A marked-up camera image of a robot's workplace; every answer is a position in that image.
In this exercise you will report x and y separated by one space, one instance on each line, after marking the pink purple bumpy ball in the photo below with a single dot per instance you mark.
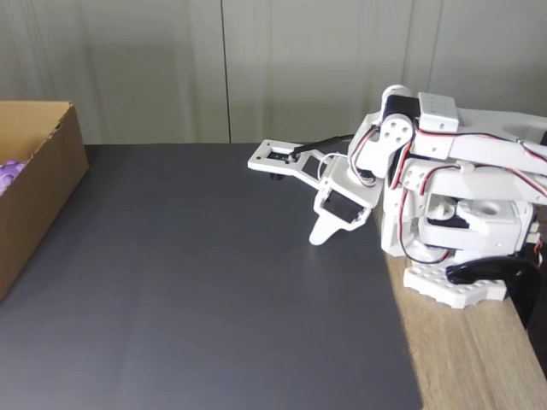
8 177

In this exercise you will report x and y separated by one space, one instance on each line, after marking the brown cardboard box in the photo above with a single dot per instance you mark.
47 188

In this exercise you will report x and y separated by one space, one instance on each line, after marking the black table clamp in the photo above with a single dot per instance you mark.
504 271

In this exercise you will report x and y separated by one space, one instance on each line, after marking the dark grey table mat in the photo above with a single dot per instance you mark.
171 341

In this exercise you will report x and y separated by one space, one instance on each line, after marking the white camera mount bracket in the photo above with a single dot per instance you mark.
260 161

